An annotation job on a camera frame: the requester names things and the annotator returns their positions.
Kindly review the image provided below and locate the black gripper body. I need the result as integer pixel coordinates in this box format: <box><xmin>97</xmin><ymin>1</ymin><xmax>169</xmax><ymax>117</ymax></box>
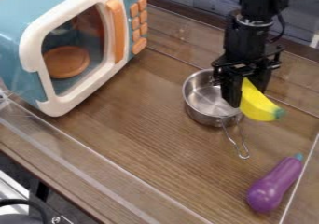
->
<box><xmin>212</xmin><ymin>11</ymin><xmax>286</xmax><ymax>78</ymax></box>

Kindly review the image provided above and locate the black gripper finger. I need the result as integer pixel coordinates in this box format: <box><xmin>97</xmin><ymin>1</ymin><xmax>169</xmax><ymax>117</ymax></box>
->
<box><xmin>248</xmin><ymin>68</ymin><xmax>272</xmax><ymax>92</ymax></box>
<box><xmin>219</xmin><ymin>73</ymin><xmax>243</xmax><ymax>108</ymax></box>

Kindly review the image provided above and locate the silver pot with wire handle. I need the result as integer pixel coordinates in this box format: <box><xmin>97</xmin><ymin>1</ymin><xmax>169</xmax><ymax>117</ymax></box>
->
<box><xmin>181</xmin><ymin>68</ymin><xmax>250</xmax><ymax>160</ymax></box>

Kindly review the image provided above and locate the yellow toy banana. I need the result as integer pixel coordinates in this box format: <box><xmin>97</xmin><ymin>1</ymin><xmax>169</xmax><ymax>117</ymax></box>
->
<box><xmin>239</xmin><ymin>78</ymin><xmax>286</xmax><ymax>121</ymax></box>

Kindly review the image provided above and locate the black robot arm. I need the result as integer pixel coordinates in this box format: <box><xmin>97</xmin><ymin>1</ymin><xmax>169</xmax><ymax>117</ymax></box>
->
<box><xmin>212</xmin><ymin>0</ymin><xmax>290</xmax><ymax>108</ymax></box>

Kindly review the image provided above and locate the purple toy eggplant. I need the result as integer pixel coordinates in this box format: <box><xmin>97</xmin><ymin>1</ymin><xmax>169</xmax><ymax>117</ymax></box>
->
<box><xmin>247</xmin><ymin>153</ymin><xmax>303</xmax><ymax>213</ymax></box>

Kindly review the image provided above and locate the orange microwave turntable plate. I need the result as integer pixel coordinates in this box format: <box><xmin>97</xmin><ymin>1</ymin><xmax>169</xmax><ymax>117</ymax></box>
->
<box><xmin>44</xmin><ymin>46</ymin><xmax>89</xmax><ymax>79</ymax></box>

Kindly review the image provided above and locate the blue toy microwave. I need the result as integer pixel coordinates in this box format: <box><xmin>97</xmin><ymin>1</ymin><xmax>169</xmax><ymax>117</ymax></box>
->
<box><xmin>0</xmin><ymin>0</ymin><xmax>148</xmax><ymax>117</ymax></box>

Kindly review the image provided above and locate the black cable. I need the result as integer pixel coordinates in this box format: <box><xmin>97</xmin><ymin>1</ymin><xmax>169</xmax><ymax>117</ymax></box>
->
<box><xmin>0</xmin><ymin>198</ymin><xmax>48</xmax><ymax>224</ymax></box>

